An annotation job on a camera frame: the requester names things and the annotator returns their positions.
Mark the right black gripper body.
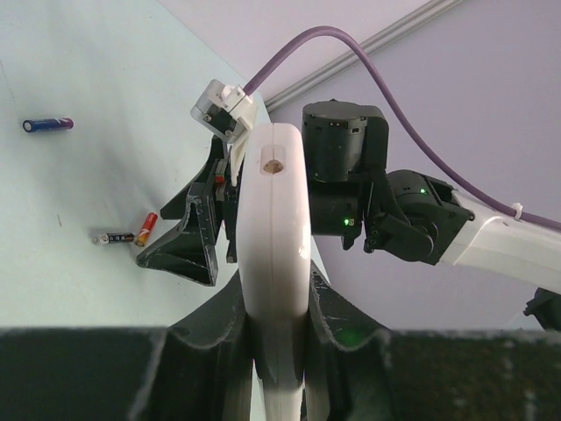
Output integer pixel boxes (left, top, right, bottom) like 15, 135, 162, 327
209, 136, 239, 263

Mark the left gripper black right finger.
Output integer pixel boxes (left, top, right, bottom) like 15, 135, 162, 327
304, 268, 560, 420

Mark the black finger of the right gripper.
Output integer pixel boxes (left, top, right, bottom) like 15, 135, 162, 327
160, 177, 202, 220
136, 182, 219, 287

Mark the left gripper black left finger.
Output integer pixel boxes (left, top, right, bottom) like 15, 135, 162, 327
1, 275, 253, 420

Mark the red battery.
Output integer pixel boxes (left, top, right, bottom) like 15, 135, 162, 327
134, 212, 159, 247

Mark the white red remote control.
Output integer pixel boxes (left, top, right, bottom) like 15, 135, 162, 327
236, 124, 311, 420

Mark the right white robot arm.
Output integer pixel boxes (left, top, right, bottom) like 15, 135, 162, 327
136, 100, 560, 331

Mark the black battery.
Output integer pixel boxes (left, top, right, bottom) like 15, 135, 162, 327
93, 232, 135, 246

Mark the purple battery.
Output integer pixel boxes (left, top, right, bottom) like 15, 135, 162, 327
22, 118, 75, 133

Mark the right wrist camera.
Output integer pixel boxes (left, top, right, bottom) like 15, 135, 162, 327
189, 79, 258, 185

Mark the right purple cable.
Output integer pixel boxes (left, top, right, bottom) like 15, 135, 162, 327
243, 25, 561, 233

